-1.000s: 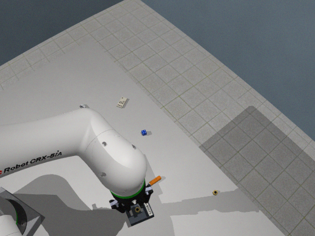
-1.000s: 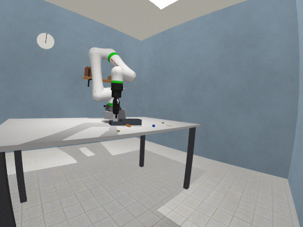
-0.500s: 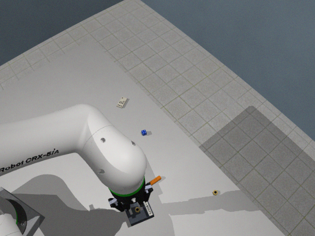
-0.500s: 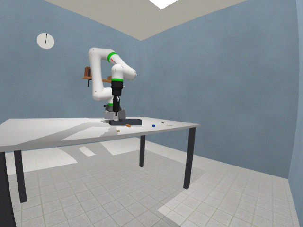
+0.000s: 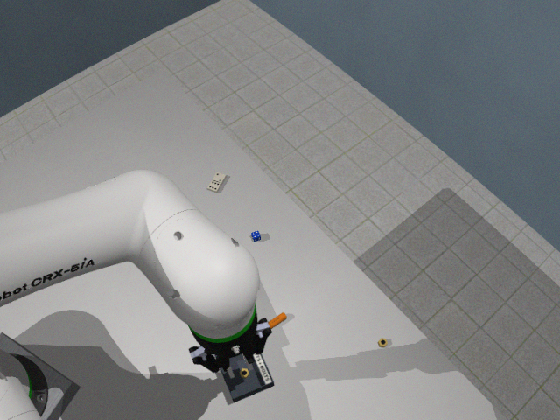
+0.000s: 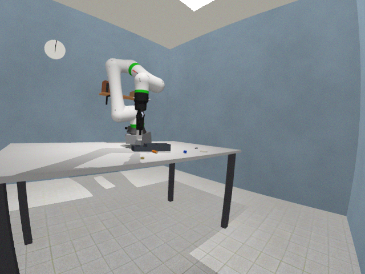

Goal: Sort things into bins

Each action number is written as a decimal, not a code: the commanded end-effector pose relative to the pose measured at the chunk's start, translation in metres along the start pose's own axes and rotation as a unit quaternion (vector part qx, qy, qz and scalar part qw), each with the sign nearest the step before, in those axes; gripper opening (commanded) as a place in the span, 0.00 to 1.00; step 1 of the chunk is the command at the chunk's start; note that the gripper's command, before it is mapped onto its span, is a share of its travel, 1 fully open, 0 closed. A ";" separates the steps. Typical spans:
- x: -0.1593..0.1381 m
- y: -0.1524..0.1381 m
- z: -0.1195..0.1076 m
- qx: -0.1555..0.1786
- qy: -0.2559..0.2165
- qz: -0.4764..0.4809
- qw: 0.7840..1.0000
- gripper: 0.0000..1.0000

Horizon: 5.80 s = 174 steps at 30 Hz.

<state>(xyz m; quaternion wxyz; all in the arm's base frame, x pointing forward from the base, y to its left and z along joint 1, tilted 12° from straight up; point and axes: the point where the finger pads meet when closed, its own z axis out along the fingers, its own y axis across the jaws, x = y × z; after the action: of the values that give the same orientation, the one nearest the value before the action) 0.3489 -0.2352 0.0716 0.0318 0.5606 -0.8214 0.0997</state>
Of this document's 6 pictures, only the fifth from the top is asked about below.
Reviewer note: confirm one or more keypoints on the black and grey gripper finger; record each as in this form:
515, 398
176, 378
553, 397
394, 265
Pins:
208, 361
258, 344

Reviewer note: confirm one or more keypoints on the orange aa battery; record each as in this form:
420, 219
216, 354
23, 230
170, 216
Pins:
275, 321

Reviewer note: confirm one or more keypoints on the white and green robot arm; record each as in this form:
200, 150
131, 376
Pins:
208, 279

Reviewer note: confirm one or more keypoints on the dark grey three-compartment bin rack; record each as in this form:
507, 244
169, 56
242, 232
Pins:
258, 380

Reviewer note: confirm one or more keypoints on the white domino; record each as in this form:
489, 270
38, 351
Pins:
216, 182

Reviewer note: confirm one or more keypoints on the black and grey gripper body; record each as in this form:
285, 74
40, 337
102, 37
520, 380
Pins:
231, 355

